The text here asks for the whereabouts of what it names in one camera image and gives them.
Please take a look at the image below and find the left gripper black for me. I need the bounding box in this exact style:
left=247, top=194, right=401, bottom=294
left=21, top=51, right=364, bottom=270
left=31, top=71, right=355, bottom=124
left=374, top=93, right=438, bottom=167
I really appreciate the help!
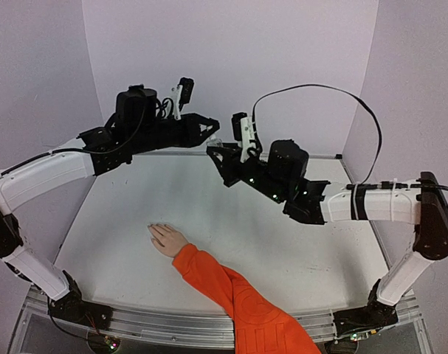
left=133, top=113, right=224, bottom=156

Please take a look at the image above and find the clear nail polish bottle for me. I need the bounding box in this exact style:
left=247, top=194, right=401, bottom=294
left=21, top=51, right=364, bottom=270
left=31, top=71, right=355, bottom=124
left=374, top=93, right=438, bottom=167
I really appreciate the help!
left=207, top=134, right=223, bottom=148

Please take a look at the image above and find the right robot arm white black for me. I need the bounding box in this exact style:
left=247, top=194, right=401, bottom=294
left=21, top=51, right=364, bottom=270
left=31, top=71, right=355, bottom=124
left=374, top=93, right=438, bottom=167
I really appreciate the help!
left=207, top=139, right=448, bottom=306

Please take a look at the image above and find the orange sleeve forearm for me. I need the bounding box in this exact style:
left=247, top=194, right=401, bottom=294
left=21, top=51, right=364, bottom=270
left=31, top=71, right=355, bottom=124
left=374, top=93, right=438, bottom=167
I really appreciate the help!
left=173, top=244, right=320, bottom=353

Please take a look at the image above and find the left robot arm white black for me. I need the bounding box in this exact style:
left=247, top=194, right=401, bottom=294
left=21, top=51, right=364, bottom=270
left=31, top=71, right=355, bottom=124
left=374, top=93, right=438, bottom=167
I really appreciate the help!
left=0, top=78, right=220, bottom=322

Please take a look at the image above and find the mannequin hand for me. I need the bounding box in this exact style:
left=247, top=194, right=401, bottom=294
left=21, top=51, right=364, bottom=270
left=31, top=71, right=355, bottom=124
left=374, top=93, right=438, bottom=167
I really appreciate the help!
left=148, top=223, right=189, bottom=258

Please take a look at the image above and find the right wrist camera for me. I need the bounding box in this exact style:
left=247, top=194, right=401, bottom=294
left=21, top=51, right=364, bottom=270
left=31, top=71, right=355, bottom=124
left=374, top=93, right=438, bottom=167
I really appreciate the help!
left=231, top=112, right=262, bottom=163

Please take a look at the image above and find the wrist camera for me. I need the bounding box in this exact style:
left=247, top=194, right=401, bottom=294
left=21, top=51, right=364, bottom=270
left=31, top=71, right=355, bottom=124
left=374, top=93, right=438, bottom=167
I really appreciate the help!
left=170, top=77, right=194, bottom=120
left=231, top=112, right=262, bottom=163

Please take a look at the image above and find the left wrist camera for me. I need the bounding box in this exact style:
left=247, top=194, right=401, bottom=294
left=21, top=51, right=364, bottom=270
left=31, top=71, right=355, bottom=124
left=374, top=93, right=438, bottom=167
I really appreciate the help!
left=170, top=77, right=194, bottom=120

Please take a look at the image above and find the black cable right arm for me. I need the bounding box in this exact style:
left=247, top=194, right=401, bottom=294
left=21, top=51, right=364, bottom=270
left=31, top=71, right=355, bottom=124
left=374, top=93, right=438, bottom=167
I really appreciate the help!
left=252, top=83, right=383, bottom=185

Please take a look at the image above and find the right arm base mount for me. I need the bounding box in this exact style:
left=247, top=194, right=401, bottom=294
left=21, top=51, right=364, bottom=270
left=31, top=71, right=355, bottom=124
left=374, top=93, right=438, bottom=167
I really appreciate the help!
left=334, top=289, right=398, bottom=339

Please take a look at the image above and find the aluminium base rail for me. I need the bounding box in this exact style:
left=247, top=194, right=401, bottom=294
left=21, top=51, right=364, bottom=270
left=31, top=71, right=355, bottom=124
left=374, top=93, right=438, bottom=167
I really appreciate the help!
left=8, top=287, right=433, bottom=353

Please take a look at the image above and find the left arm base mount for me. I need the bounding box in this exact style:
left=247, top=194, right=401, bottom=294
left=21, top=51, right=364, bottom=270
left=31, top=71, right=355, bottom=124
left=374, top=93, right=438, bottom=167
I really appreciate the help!
left=48, top=279, right=113, bottom=330

